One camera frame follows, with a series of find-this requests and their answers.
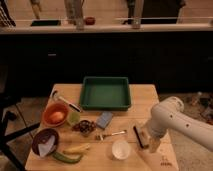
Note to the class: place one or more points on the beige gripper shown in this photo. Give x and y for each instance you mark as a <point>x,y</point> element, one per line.
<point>154,143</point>

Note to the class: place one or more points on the brown black board eraser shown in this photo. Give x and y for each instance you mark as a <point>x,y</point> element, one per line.
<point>141,136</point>

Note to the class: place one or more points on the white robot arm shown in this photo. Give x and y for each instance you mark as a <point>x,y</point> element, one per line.
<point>168,114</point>

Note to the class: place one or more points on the green plastic tray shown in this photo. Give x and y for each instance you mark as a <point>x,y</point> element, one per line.
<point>105,93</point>

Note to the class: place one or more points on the white round cup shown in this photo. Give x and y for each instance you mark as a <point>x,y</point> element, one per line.
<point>121,149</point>

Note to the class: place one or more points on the blue sponge block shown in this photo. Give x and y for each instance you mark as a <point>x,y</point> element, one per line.
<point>104,119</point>

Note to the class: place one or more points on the yellow corn cob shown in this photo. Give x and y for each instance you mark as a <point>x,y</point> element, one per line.
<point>77,149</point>

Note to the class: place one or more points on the dark grape bunch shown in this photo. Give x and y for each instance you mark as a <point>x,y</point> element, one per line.
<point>84,126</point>

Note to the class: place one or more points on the light green cup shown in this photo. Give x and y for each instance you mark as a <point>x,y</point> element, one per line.
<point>73,118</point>

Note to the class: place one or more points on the green chili pepper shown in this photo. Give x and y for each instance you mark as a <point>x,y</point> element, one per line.
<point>60,157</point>

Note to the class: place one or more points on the orange egg-shaped ball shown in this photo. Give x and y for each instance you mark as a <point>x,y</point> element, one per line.
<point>56,117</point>

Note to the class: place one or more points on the orange bowl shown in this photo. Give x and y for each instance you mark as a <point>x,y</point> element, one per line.
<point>50,109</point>

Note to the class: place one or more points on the white folded paper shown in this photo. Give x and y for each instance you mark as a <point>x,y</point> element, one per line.
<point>45,148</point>

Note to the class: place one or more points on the dark purple bowl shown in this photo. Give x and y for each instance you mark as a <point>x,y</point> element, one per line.
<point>42,137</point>

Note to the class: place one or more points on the red bowl on counter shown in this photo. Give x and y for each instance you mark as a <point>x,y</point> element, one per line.
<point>89,20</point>

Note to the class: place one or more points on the black tablet on counter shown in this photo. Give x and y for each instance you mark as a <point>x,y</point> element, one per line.
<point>46,23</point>

